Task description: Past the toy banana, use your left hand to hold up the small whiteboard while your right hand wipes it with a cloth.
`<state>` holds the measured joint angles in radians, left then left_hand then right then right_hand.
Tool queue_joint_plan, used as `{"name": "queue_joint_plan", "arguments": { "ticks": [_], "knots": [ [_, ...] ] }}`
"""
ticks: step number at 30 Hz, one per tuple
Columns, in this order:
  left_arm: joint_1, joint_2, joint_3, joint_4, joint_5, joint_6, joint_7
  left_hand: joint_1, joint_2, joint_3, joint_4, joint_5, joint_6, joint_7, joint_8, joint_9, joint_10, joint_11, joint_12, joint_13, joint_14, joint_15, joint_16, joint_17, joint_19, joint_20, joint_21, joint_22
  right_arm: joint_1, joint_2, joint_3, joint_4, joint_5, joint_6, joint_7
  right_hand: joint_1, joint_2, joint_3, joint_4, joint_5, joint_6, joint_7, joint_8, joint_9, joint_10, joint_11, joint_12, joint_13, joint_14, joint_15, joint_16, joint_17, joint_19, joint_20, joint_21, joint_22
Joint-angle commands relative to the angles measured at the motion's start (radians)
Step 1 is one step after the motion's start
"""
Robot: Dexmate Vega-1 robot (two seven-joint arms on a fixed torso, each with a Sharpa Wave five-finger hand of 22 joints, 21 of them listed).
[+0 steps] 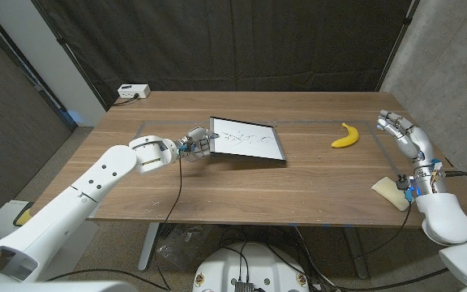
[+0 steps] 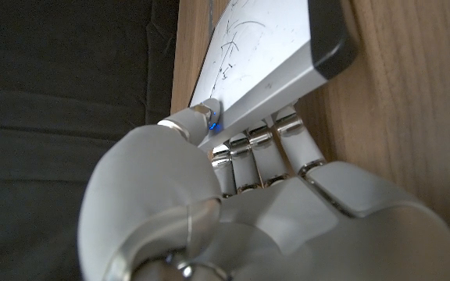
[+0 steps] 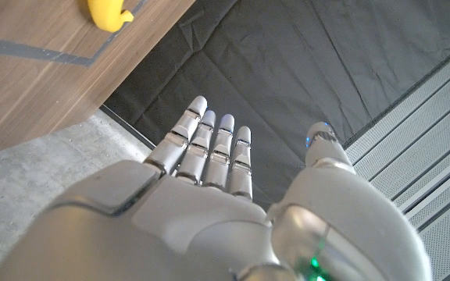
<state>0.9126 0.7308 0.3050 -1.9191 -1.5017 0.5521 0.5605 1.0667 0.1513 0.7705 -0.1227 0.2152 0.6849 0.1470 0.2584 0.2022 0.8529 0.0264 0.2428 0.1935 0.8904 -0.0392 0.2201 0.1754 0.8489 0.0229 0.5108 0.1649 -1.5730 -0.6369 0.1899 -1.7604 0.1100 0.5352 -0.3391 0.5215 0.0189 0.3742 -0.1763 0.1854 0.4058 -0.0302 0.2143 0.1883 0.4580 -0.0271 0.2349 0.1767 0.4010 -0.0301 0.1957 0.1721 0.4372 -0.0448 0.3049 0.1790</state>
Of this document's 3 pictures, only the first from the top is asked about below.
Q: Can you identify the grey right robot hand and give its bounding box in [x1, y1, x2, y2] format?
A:
[376, 109, 448, 195]

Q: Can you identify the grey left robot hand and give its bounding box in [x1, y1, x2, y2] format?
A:
[178, 127, 221, 160]

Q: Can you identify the small whiteboard with black frame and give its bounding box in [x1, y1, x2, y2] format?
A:
[208, 116, 287, 164]

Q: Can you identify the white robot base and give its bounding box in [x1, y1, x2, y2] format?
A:
[191, 242, 311, 292]

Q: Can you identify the yellow toy banana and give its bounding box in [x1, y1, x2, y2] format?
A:
[331, 122, 360, 149]

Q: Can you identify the white power strip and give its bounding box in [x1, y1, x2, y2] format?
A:
[117, 83, 152, 100]

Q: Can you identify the black backdrop pole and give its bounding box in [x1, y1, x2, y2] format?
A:
[374, 0, 421, 92]
[30, 0, 109, 111]

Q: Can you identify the clear plastic bag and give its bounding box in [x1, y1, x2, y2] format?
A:
[154, 222, 212, 271]

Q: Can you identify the black backdrop curtain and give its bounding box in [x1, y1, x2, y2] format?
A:
[30, 0, 421, 110]

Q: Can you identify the white table leg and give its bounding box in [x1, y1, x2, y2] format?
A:
[137, 221, 161, 272]

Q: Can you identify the grey table leg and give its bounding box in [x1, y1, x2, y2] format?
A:
[343, 226, 371, 280]

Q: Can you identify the grey port box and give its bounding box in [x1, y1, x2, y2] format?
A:
[233, 279, 257, 292]

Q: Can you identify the yellow floor pad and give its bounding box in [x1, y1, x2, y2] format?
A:
[13, 201, 36, 227]

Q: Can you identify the white robot chest shell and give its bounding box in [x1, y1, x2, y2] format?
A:
[0, 281, 139, 292]

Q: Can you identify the white floor box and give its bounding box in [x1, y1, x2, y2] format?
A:
[0, 199, 36, 244]

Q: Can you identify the thin black left wrist cable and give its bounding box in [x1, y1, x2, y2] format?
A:
[152, 150, 184, 292]

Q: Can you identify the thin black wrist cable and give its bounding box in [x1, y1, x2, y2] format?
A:
[152, 150, 184, 292]
[361, 200, 413, 257]

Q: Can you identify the black power strip cable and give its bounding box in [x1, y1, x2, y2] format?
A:
[111, 93, 140, 107]

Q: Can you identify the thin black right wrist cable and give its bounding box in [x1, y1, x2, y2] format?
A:
[361, 200, 413, 257]

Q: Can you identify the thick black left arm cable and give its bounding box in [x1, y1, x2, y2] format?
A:
[45, 268, 172, 292]

